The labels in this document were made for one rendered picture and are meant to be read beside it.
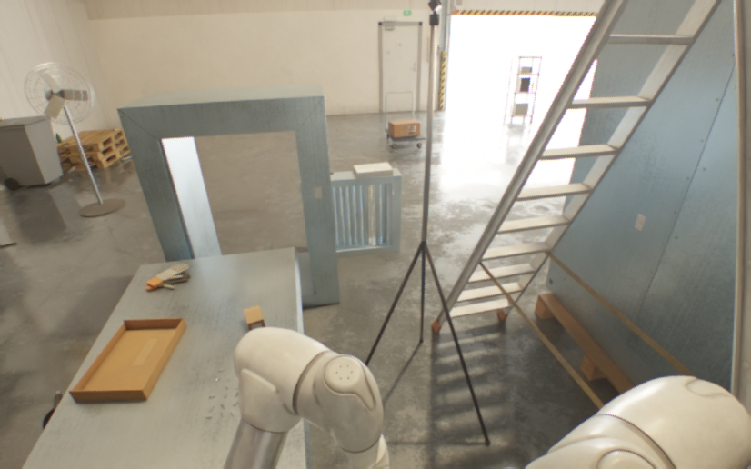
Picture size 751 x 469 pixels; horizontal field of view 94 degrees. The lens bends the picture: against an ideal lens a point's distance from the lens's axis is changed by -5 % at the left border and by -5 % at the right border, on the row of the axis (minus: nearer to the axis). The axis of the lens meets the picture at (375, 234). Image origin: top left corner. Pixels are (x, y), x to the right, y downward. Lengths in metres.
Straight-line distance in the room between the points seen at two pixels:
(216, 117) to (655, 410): 2.35
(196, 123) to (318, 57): 7.84
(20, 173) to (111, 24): 4.76
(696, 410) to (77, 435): 1.79
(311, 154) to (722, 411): 2.24
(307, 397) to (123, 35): 10.61
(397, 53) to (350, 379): 9.94
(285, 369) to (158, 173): 2.09
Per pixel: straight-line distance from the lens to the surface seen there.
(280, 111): 2.41
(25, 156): 7.37
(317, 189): 2.54
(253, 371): 0.78
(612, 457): 0.47
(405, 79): 10.46
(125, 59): 11.06
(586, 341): 2.77
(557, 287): 3.01
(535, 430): 2.41
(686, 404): 0.60
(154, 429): 1.71
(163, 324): 2.11
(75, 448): 1.81
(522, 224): 1.97
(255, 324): 1.89
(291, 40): 10.16
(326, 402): 0.67
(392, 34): 10.33
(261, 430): 0.81
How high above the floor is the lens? 1.90
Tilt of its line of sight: 29 degrees down
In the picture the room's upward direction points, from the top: 1 degrees counter-clockwise
